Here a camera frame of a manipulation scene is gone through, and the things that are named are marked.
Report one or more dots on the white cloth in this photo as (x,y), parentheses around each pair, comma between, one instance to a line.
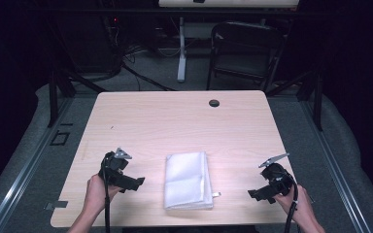
(186,181)

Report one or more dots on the black tape square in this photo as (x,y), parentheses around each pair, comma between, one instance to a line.
(59,142)

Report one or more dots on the black tape strip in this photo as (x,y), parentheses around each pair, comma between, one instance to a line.
(66,124)

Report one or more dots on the dark equipment with red light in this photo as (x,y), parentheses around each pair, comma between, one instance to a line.
(110,35)

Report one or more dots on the person's right hand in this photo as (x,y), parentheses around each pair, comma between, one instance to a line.
(301,207)

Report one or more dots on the black metal frame post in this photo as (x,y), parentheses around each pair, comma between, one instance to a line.
(53,103)
(318,106)

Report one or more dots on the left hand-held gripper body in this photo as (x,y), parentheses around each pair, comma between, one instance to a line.
(113,166)

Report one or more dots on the person's left hand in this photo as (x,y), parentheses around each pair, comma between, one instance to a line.
(97,197)

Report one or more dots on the black table grommet hole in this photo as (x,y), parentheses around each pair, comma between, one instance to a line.
(214,103)

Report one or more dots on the black folding chair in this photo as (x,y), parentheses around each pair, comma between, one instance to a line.
(246,39)

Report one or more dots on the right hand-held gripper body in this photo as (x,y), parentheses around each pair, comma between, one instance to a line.
(278,179)

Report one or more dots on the black horizontal frame bar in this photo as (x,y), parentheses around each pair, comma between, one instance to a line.
(142,11)

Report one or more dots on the aluminium floor rail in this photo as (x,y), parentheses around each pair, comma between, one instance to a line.
(333,171)
(22,174)

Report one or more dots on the white desk leg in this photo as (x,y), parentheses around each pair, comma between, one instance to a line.
(182,58)

